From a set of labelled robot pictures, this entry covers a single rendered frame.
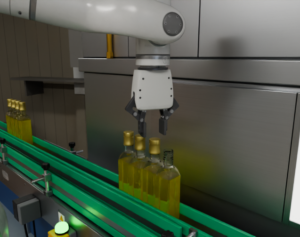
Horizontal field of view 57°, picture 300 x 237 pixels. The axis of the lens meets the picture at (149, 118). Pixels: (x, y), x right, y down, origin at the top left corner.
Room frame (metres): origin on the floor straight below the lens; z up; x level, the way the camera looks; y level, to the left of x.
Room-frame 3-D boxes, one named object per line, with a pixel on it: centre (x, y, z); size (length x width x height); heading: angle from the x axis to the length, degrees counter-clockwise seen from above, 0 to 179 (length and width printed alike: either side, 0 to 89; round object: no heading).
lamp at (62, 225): (0.82, 0.30, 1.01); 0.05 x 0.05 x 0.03
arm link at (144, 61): (0.69, -0.01, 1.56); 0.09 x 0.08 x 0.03; 112
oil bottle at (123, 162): (0.87, 0.07, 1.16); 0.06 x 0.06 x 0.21; 46
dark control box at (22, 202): (1.01, 0.50, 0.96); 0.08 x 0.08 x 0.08; 46
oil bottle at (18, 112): (1.50, 0.73, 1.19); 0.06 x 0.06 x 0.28; 46
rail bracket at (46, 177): (0.95, 0.41, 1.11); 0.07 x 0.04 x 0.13; 136
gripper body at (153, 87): (0.69, -0.01, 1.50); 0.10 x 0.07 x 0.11; 112
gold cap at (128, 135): (0.87, 0.07, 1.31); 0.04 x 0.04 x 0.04
